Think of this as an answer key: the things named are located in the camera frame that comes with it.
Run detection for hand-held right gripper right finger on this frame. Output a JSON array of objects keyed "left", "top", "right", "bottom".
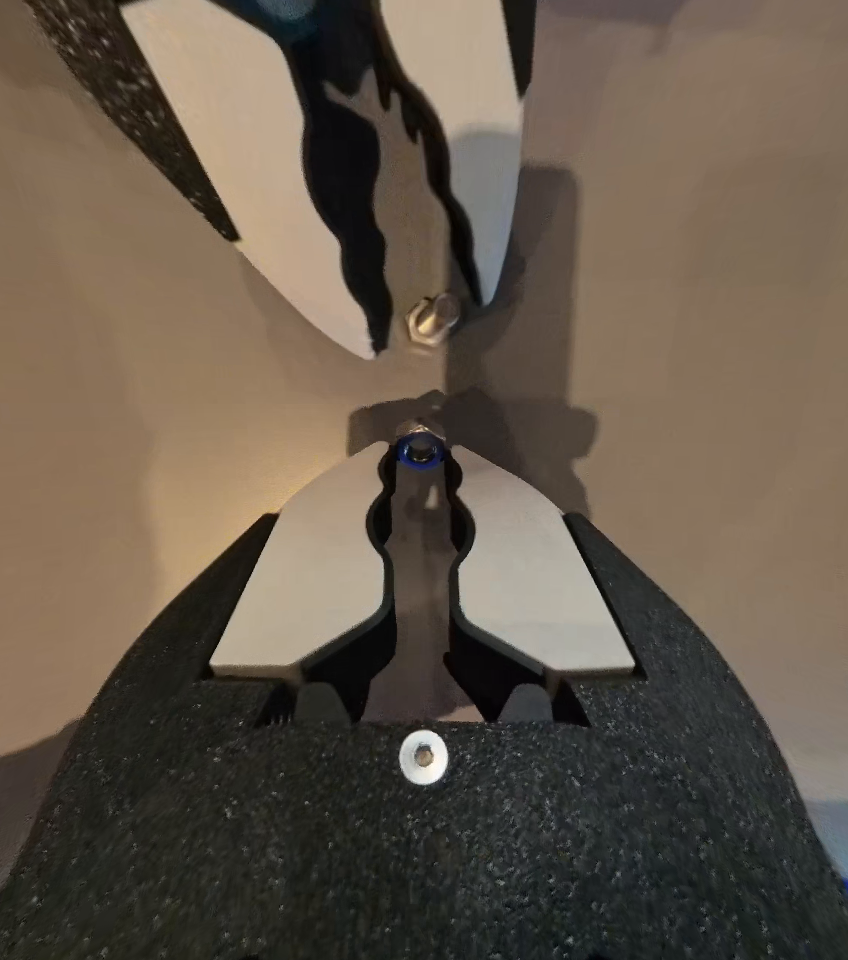
[{"left": 448, "top": 446, "right": 638, "bottom": 680}]

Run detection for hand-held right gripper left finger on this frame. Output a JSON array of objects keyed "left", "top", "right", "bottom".
[{"left": 208, "top": 441, "right": 397, "bottom": 682}]

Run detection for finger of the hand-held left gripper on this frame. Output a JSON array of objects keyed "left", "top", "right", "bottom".
[
  {"left": 364, "top": 0, "right": 528, "bottom": 309},
  {"left": 122, "top": 0, "right": 397, "bottom": 363}
]

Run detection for silver hex nut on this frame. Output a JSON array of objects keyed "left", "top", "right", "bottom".
[{"left": 392, "top": 418, "right": 447, "bottom": 475}]

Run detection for silver hex bolt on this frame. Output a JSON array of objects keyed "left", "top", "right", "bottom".
[{"left": 404, "top": 294, "right": 464, "bottom": 348}]

